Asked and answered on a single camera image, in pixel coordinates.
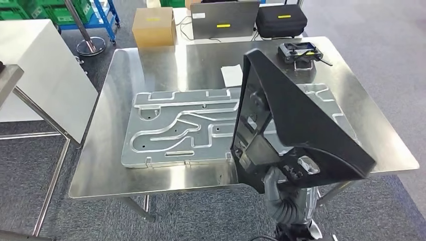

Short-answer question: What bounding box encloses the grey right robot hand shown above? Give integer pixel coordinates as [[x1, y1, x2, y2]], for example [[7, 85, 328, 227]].
[[264, 166, 320, 222]]

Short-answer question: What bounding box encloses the black plastic plate bracket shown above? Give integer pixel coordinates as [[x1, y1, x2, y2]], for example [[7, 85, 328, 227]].
[[230, 49, 377, 194]]

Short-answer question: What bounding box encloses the steel workbench table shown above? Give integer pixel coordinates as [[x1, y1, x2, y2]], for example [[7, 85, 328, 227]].
[[0, 64, 82, 241]]

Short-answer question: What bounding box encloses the white paper sheet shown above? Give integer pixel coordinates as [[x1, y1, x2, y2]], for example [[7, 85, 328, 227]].
[[221, 64, 244, 88]]

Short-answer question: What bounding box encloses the stamped sheet metal panel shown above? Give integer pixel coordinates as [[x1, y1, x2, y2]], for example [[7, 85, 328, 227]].
[[121, 83, 362, 169]]

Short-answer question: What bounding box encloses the black handheld controller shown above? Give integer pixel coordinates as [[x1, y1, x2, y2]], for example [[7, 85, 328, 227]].
[[278, 42, 334, 67]]

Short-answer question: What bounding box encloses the black bag with yellow label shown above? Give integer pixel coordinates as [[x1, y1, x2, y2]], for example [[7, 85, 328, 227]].
[[255, 4, 308, 39]]

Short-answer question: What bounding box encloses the grey case with yellow label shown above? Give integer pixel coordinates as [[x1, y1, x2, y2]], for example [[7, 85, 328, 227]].
[[190, 0, 261, 40]]

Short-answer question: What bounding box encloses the brown cardboard box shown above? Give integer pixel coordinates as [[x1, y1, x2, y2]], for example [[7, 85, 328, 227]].
[[132, 7, 177, 48]]

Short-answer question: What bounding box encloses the green plastic crate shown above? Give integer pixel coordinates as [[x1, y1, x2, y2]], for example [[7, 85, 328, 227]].
[[159, 0, 186, 8], [43, 0, 95, 27], [0, 0, 32, 21]]

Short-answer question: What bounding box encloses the blue metal cart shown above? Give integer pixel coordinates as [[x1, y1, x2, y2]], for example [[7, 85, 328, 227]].
[[59, 0, 121, 46]]

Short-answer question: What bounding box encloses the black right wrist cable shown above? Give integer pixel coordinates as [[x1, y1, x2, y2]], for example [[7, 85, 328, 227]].
[[248, 234, 278, 241]]

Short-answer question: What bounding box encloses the metal wire stand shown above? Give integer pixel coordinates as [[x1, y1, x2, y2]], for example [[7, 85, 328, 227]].
[[293, 59, 314, 72]]

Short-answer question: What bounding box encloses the chrome stanchion post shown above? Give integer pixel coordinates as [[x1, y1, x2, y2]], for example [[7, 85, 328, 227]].
[[64, 0, 107, 57]]

